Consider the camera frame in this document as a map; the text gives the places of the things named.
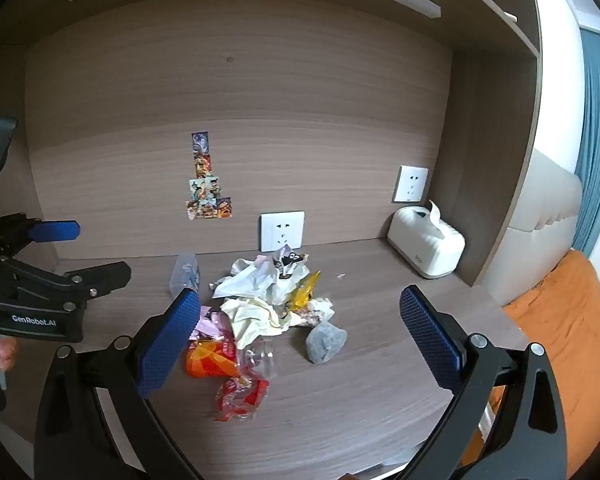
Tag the grey paper ball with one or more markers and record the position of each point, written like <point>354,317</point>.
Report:
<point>325,342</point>

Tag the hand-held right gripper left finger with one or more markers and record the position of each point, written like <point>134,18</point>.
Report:
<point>170,340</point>

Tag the clear plastic cup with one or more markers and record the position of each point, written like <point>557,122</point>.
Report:
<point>184,272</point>

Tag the beige padded headboard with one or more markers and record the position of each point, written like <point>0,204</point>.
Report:
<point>540,210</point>

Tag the white tissue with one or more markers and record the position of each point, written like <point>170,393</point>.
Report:
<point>435,215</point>

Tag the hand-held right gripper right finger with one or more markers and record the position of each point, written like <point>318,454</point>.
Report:
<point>430,340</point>

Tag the white plastic bag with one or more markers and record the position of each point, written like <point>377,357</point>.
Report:
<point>250,280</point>

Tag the cream paper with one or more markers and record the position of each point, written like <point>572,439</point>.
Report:
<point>252,317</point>

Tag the red snack wrapper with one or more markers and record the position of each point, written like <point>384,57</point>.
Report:
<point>240,395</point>

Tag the white patterned wrapper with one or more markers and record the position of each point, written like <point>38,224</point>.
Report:
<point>320,310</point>

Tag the orange snack packet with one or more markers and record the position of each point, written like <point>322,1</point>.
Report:
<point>210,360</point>

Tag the white wall socket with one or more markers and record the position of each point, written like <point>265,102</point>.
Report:
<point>280,230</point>
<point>411,184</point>

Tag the clear plastic bottle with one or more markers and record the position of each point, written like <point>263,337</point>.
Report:
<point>262,357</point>

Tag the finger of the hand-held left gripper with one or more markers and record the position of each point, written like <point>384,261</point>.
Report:
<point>100,277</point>
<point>55,230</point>

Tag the pink wrapper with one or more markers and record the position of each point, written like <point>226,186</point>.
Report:
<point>212,327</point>

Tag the bed with orange cover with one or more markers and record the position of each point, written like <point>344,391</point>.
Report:
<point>570,320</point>

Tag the cluster of picture stickers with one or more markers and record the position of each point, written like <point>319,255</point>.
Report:
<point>205,190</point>

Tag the white tissue box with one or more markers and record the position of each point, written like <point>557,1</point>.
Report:
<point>425,250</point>

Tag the yellow wrapper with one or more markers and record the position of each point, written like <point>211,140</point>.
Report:
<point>302,292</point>

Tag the black and white wrapper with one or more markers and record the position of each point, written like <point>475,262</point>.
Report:
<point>290,260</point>

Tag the blue curtain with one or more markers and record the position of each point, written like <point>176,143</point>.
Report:
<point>597,135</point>

